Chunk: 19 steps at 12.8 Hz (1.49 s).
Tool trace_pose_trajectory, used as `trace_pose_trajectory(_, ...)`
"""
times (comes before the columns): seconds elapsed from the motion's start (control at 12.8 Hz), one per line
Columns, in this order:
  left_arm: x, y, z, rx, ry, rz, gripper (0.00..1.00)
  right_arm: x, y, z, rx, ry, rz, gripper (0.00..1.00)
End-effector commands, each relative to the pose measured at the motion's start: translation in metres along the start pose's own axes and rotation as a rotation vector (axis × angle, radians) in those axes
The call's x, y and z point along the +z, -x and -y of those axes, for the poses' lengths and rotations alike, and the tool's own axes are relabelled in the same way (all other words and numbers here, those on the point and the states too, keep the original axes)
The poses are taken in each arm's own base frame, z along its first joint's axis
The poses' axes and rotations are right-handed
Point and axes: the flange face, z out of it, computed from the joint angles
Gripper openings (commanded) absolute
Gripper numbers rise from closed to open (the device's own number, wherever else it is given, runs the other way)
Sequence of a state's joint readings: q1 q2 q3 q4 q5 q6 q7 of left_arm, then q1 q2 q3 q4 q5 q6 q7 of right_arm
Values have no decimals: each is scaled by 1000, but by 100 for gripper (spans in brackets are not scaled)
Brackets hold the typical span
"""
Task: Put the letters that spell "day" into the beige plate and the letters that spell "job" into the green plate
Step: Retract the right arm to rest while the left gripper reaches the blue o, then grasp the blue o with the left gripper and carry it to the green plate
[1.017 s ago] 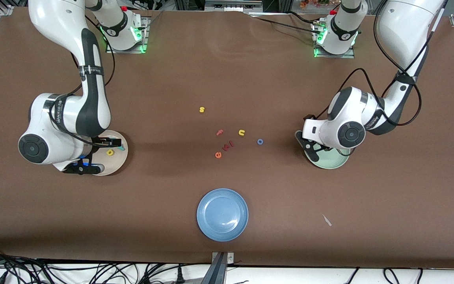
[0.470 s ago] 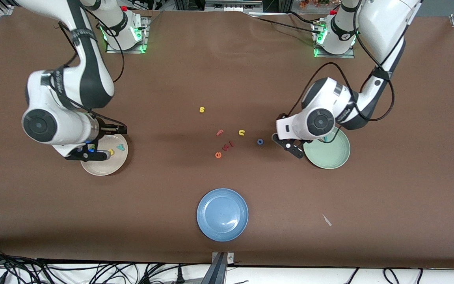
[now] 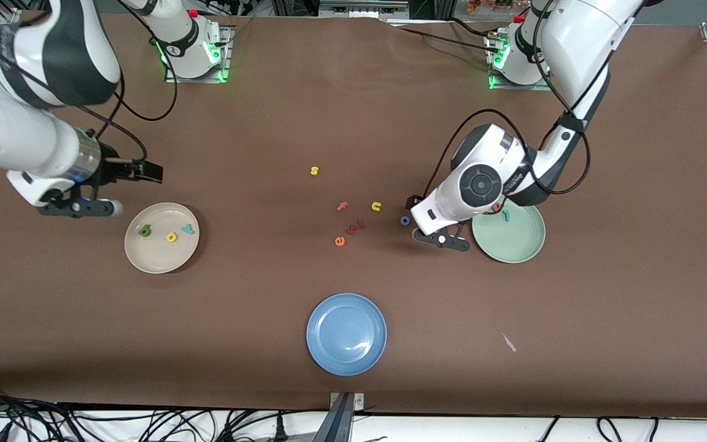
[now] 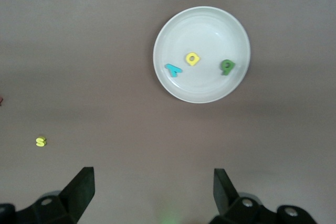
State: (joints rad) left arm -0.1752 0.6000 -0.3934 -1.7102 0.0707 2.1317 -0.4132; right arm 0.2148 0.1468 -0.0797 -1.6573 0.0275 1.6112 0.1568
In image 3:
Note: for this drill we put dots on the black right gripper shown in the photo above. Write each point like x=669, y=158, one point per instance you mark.
x=110, y=170

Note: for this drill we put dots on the green foam letter g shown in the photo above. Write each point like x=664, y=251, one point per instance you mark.
x=142, y=233

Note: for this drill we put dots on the yellow foam letter d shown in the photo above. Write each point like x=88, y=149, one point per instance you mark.
x=168, y=237

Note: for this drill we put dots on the teal foam letter y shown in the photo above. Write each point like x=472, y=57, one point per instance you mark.
x=188, y=230

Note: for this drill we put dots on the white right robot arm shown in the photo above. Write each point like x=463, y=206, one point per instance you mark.
x=22, y=135

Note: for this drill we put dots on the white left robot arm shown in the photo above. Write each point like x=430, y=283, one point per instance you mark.
x=580, y=37

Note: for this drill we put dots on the beige round plate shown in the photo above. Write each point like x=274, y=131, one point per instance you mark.
x=162, y=255

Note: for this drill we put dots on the pale green round plate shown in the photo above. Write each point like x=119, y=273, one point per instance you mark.
x=510, y=242

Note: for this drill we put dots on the brown table cover sheet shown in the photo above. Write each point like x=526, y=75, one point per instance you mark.
x=353, y=110

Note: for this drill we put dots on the blue round plate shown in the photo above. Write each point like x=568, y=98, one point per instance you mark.
x=346, y=334

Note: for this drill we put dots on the small white paper scrap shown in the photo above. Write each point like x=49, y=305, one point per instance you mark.
x=509, y=342

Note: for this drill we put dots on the orange artificial flowers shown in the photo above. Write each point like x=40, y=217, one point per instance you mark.
x=488, y=5

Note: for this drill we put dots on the black power plug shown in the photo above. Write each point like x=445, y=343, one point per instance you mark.
x=280, y=430

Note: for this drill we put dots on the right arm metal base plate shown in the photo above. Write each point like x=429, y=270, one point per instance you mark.
x=197, y=80

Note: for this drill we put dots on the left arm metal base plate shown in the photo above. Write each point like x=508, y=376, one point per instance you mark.
x=519, y=88

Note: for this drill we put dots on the grey metal frame bracket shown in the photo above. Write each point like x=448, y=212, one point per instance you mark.
x=363, y=8

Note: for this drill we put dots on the aluminium camera mount post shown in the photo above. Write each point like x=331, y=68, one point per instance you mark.
x=342, y=420

